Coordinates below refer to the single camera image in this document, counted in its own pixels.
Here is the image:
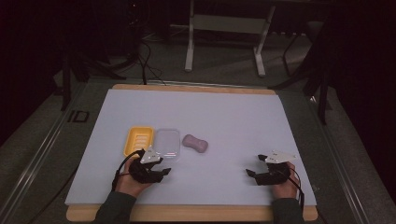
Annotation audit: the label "purple soap bar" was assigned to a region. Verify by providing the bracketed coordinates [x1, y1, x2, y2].
[181, 133, 209, 155]

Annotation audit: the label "metal floor rail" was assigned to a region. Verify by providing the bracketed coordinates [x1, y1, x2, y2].
[0, 83, 88, 224]
[306, 94, 373, 224]

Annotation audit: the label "white table mat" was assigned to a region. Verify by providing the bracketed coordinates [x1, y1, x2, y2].
[64, 88, 318, 207]

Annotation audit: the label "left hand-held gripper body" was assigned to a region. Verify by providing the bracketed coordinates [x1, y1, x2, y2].
[128, 146, 165, 185]

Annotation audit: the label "clear plastic container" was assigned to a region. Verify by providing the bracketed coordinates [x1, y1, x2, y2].
[152, 128, 182, 162]

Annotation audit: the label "black floor cables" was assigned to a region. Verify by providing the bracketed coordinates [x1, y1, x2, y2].
[135, 39, 167, 86]

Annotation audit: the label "black chair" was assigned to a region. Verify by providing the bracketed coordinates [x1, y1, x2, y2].
[269, 20, 333, 126]

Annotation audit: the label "person's left hand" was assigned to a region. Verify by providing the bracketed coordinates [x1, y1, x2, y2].
[115, 158, 154, 199]

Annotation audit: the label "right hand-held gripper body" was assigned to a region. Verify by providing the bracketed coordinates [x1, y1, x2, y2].
[253, 150, 297, 187]

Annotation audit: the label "white metal stand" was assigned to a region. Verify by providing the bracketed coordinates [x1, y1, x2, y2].
[184, 0, 277, 78]

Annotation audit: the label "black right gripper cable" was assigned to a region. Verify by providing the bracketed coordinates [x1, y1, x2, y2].
[287, 165, 306, 217]

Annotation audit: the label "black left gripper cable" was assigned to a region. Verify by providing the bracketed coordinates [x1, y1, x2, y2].
[111, 148, 147, 192]

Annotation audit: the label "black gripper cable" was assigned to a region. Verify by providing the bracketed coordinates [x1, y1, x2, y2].
[111, 148, 147, 192]
[287, 165, 306, 217]

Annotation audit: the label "person's right hand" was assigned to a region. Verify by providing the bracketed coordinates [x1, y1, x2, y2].
[272, 161, 302, 200]

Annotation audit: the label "wooden table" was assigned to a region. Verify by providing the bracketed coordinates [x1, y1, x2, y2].
[65, 83, 319, 223]

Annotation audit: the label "yellow soap dish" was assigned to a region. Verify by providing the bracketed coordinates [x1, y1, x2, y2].
[122, 125, 155, 158]

